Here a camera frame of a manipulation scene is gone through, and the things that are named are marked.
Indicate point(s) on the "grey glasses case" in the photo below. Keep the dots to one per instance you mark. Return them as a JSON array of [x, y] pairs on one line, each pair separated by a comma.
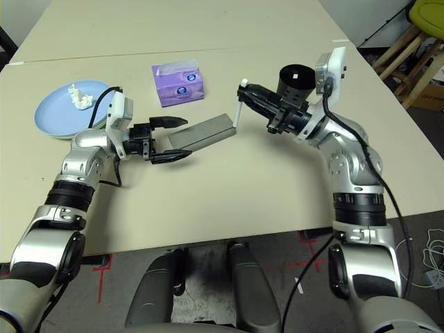
[[208, 130]]

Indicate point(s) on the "yellow-green seat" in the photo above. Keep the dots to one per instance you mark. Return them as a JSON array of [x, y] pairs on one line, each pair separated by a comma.
[[428, 17]]

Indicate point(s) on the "black stand rod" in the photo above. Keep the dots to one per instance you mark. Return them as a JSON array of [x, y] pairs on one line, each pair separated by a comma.
[[385, 26]]

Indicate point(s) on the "black table foot bar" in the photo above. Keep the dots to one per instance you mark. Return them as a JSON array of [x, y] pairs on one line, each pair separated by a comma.
[[314, 233], [95, 260]]

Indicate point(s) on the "long red floor tape corner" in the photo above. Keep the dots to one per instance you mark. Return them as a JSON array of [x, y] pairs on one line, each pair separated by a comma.
[[99, 288]]

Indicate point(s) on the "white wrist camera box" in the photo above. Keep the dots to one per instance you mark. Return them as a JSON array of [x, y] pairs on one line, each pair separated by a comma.
[[119, 109], [336, 73]]

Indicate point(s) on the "purple tissue box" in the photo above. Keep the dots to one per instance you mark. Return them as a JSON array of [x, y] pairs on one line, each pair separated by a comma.
[[180, 93]]

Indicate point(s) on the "blue plastic plate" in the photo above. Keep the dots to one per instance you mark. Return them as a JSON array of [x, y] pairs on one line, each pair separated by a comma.
[[52, 114]]

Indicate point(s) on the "black plastic cup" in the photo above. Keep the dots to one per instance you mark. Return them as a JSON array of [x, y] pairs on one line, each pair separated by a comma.
[[295, 78]]

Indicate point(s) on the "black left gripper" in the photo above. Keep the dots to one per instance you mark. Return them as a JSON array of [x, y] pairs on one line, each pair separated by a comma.
[[140, 140]]

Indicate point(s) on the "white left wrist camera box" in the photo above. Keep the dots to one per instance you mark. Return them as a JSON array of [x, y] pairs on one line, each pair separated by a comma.
[[119, 109]]

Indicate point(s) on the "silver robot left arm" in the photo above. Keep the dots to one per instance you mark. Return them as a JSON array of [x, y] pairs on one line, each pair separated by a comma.
[[86, 142]]

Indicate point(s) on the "red floor tape cross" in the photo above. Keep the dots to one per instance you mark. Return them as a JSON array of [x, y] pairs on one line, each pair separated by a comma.
[[317, 262]]

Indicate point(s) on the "grey robot right leg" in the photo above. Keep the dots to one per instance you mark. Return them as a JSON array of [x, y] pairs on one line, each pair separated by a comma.
[[251, 291]]

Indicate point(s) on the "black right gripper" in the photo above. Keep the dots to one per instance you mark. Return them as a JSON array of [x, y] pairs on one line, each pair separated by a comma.
[[291, 114]]

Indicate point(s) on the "cardboard box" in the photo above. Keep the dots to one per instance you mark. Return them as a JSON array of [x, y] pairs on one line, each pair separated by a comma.
[[430, 98]]

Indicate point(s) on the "grey robot left leg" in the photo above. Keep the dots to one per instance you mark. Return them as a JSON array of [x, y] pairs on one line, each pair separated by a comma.
[[152, 298]]

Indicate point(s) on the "white tissue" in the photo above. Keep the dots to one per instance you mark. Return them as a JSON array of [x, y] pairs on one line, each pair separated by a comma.
[[81, 98]]

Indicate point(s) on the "white floor tape strip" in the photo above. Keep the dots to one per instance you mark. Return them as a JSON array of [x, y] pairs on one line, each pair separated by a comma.
[[298, 285]]

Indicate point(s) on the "grey robot leg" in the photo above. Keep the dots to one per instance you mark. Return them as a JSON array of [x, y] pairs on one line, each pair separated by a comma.
[[152, 298], [251, 291]]

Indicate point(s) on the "white table tape strip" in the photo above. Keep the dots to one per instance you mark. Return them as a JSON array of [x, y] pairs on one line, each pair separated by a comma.
[[16, 63], [340, 40]]

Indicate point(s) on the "grey robot torso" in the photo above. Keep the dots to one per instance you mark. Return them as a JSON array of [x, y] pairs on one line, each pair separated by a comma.
[[197, 329]]

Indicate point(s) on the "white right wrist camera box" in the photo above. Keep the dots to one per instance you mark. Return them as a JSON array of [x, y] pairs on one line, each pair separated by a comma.
[[336, 73]]

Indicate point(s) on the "wooden stool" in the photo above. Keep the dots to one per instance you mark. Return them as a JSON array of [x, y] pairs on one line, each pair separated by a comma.
[[428, 67]]

